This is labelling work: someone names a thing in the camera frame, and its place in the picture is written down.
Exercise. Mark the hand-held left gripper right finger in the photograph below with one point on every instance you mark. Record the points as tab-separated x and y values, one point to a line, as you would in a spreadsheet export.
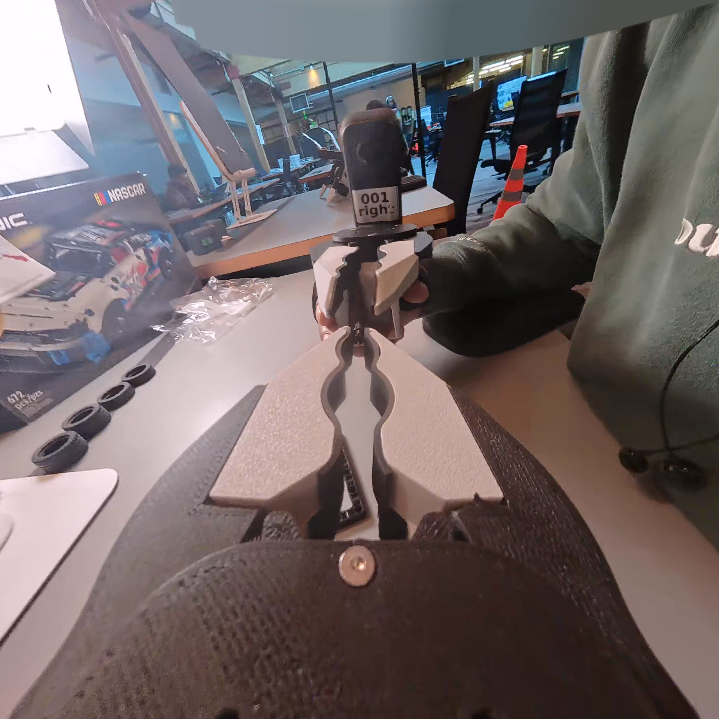
432	444

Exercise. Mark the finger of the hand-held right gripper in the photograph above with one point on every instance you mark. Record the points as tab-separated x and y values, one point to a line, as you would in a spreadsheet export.
396	278
328	275

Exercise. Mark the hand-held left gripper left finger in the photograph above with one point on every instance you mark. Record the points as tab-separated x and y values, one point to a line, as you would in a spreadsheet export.
281	444

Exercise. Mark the black lego frame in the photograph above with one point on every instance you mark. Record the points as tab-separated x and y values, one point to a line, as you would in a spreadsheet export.
354	494

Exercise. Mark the black rubber tire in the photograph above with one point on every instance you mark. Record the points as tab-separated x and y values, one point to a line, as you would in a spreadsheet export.
59	458
87	427
116	400
139	377

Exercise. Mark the lego set box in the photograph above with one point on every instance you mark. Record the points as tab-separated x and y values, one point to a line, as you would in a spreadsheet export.
84	269

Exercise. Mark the black oval pad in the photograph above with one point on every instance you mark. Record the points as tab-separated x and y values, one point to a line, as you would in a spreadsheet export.
413	181

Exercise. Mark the black and white device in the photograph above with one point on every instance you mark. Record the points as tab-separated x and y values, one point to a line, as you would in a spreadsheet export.
334	185

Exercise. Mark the wood edged background desk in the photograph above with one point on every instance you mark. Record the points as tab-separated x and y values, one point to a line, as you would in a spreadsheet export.
292	224

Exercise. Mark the black office chair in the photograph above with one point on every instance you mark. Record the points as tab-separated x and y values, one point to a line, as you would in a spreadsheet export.
463	157
533	118

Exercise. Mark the empty clear plastic bag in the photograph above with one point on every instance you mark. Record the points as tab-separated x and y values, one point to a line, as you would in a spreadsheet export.
219	303

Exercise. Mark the wooden stand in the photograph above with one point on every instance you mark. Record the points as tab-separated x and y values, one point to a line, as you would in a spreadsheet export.
241	191

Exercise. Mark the black device with green lights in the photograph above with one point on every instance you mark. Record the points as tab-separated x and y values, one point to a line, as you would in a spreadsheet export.
208	239

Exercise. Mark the orange cone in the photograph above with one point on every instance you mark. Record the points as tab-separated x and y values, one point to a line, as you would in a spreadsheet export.
512	185

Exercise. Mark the white book stand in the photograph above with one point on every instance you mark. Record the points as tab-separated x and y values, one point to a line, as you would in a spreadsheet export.
56	517

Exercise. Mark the person's green hoodie torso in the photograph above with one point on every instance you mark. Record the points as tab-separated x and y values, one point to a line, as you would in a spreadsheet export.
646	281

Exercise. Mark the bright white panel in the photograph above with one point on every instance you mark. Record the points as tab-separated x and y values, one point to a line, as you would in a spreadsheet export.
33	67

